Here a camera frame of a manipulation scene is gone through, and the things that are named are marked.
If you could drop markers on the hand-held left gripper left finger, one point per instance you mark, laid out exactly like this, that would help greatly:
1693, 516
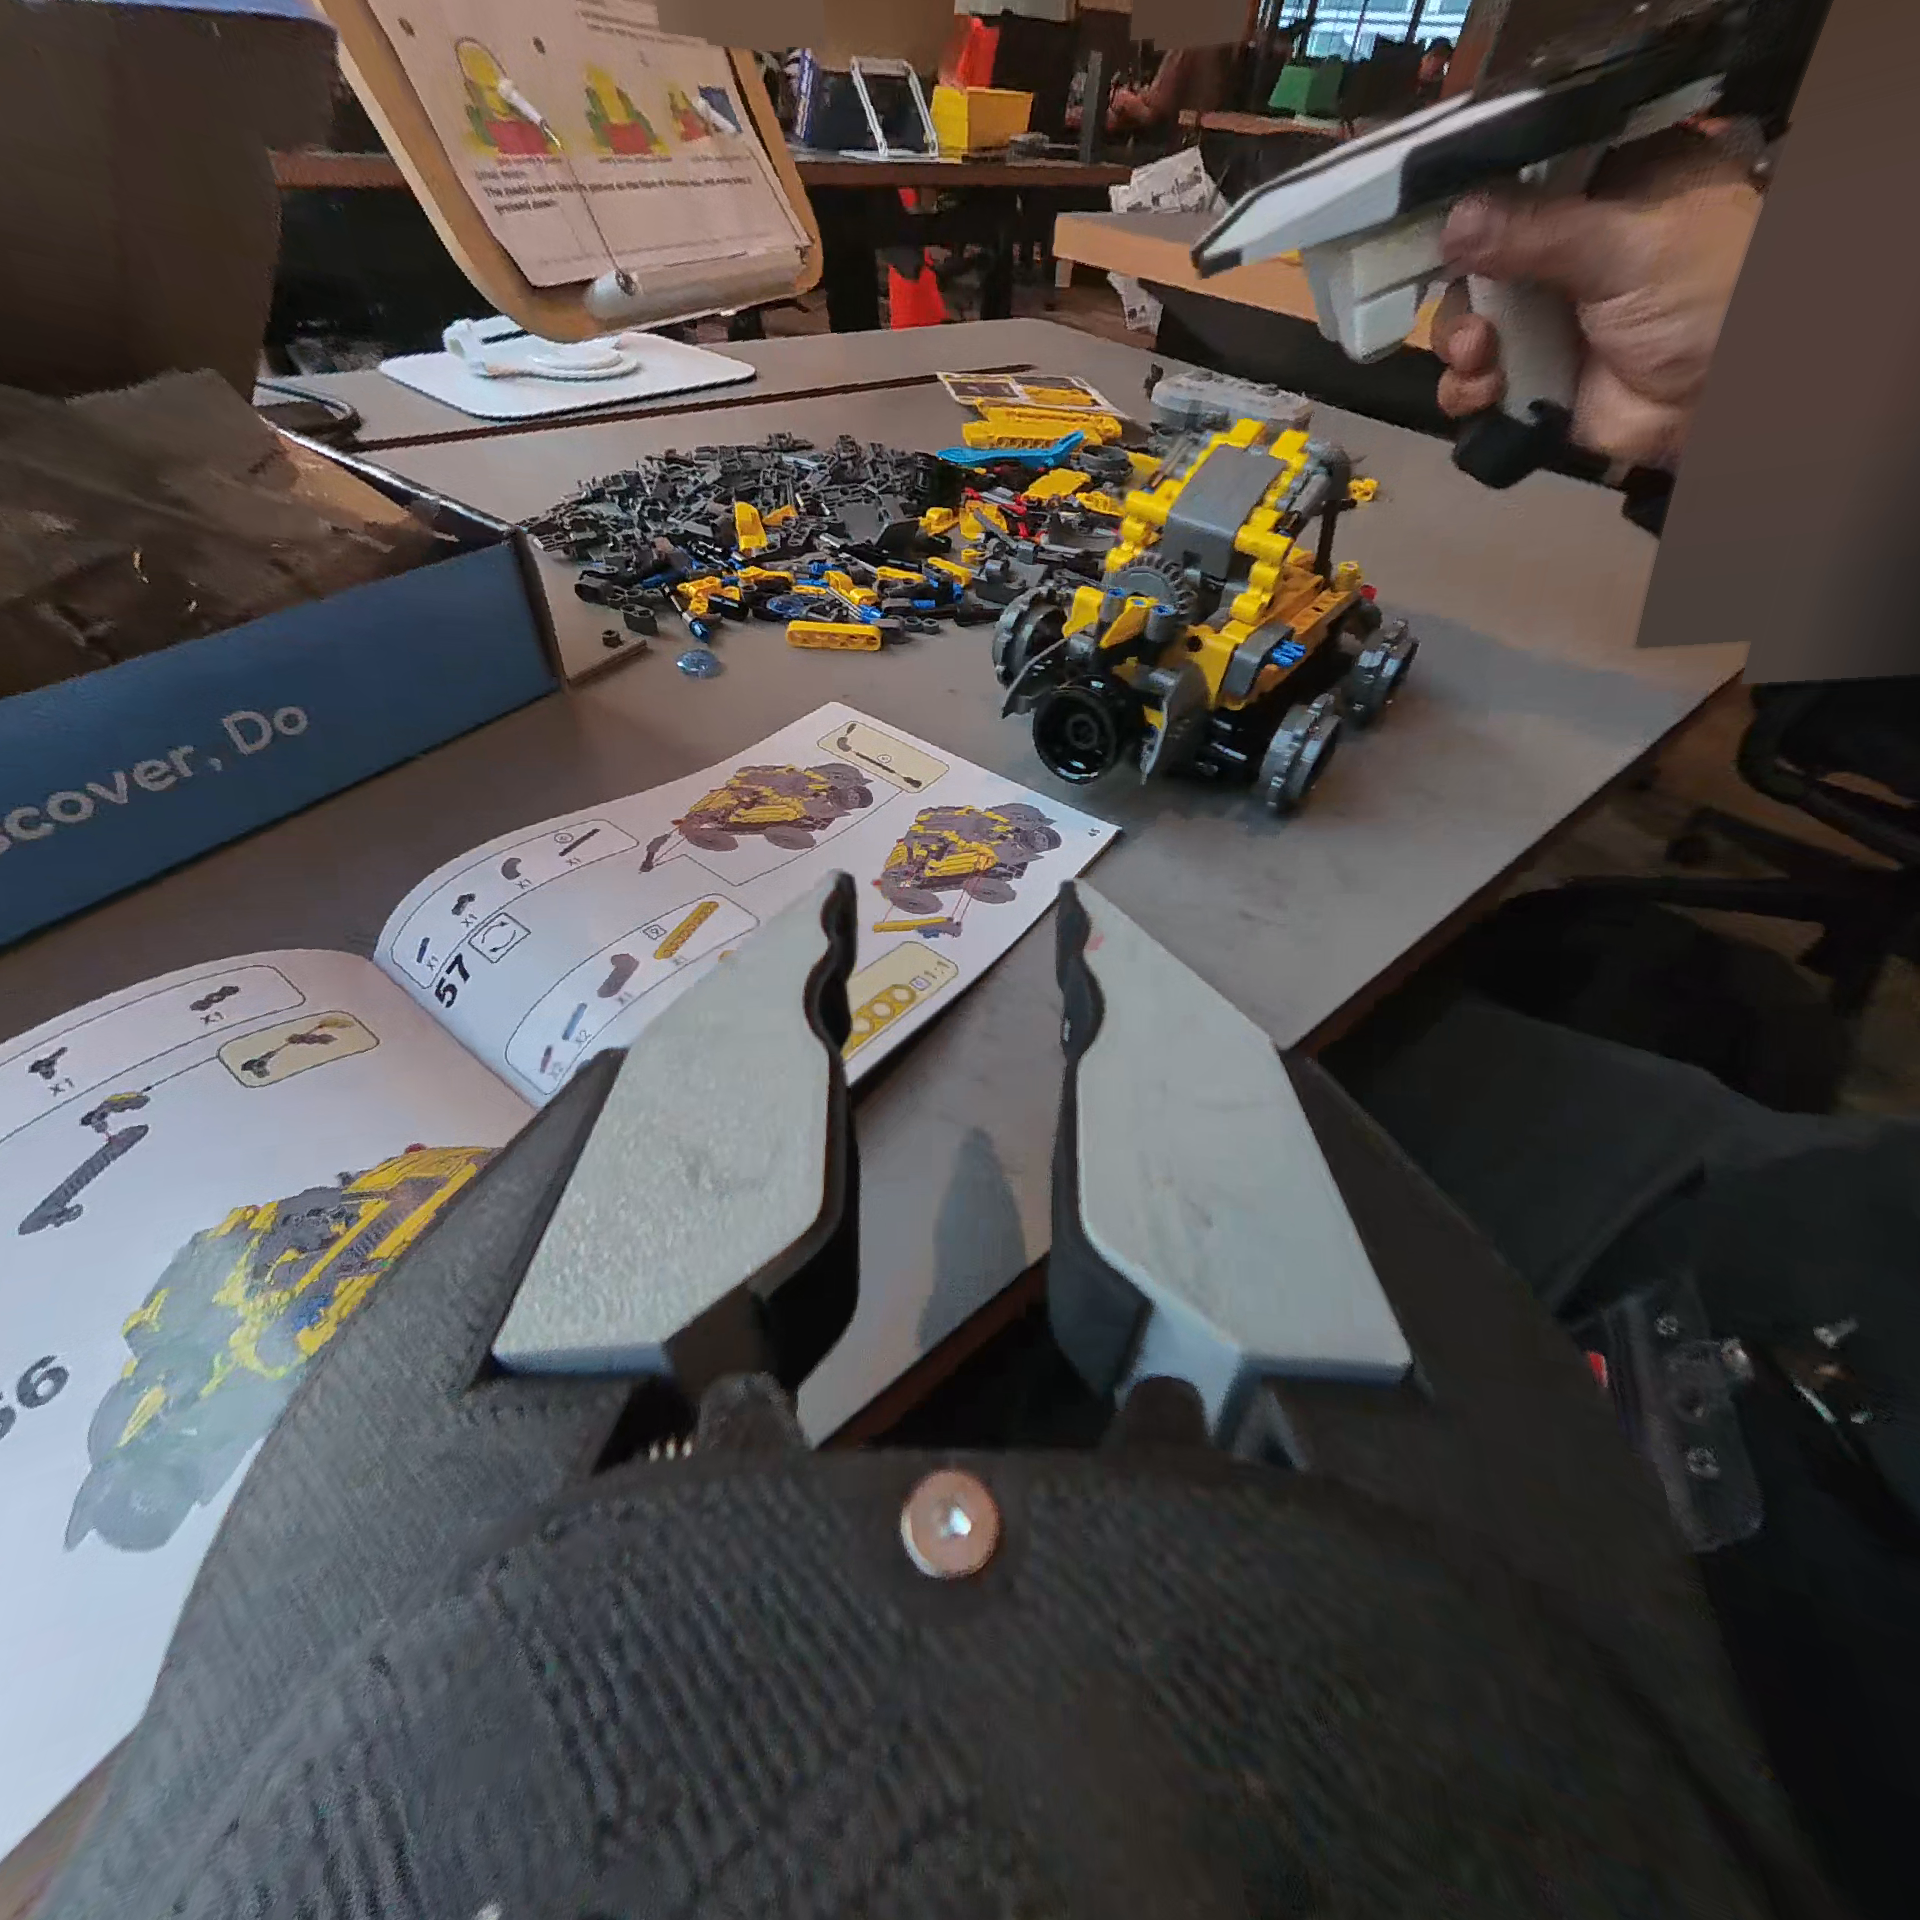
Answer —
692, 1171

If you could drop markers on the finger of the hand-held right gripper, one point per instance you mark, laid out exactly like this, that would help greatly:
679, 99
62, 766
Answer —
1350, 188

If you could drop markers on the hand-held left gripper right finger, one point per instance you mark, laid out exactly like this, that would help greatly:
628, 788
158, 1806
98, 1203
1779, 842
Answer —
1231, 1200

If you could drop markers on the yellow toy vehicle model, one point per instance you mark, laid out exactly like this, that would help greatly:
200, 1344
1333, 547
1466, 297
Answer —
1231, 504

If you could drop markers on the wood-edged grey desk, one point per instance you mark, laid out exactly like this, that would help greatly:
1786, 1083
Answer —
1172, 246

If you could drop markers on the dark background desk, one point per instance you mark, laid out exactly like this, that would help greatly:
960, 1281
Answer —
960, 166

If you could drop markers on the person's right hand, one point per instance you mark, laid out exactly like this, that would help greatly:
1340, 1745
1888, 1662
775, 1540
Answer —
1636, 299

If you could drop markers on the green storage bin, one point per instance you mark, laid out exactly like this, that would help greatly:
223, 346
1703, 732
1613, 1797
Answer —
1309, 88

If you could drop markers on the white papers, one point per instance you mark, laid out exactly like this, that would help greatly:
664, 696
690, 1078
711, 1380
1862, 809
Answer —
1179, 180

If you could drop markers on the grey battery box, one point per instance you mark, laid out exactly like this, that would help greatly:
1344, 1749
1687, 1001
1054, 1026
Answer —
1224, 398

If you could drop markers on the instruction booklet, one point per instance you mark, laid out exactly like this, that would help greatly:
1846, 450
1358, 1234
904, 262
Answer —
599, 884

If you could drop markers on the stack of yellow wide beams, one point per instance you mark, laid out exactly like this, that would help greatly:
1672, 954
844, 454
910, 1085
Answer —
1051, 426

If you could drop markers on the yellow sticker sheet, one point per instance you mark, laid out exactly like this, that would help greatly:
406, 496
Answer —
1036, 389

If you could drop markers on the yellow storage bin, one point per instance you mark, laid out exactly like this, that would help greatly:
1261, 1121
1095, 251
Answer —
984, 117

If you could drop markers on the clear acrylic stand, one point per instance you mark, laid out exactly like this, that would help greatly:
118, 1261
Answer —
885, 105

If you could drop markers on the blue kit box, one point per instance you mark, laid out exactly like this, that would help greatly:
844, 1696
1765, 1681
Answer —
226, 749

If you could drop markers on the pile of small building parts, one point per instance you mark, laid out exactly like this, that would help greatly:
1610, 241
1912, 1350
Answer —
750, 509

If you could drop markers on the printed instruction sheet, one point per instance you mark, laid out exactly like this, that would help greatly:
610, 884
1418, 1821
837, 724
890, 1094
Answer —
630, 149

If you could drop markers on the white stand base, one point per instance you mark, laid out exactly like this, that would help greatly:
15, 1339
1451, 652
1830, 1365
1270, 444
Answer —
571, 368

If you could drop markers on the wooden document stand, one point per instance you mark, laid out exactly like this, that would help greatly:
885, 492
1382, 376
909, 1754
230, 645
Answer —
470, 210

